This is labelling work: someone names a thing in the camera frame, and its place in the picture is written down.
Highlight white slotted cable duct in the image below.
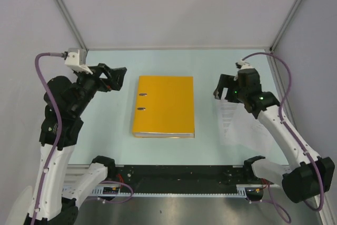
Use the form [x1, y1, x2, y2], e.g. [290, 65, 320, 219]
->
[62, 184, 265, 199]

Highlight white printed paper sheets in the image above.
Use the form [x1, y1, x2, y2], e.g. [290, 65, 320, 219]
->
[213, 100, 288, 165]

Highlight aluminium frame post right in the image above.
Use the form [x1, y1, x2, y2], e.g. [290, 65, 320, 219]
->
[268, 0, 319, 52]

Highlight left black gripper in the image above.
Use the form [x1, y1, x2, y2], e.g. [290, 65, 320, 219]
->
[72, 61, 127, 114]

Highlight aluminium frame post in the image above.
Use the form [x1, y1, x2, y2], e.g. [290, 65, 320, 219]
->
[268, 0, 319, 52]
[53, 0, 88, 51]

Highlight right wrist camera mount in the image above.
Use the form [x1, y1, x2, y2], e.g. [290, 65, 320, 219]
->
[235, 60, 253, 70]

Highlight yellow lever arch folder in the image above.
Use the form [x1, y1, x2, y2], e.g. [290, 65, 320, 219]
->
[132, 75, 195, 138]

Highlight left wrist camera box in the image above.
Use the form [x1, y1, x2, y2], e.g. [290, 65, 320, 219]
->
[65, 48, 93, 74]

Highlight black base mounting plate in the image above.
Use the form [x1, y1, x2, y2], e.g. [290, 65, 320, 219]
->
[107, 165, 266, 193]

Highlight aluminium frame post left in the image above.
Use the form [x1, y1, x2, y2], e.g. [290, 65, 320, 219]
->
[53, 0, 88, 51]

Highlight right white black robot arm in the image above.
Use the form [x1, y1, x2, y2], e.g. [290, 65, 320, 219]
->
[213, 69, 335, 203]

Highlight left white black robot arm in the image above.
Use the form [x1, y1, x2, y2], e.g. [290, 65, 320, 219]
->
[24, 63, 127, 224]

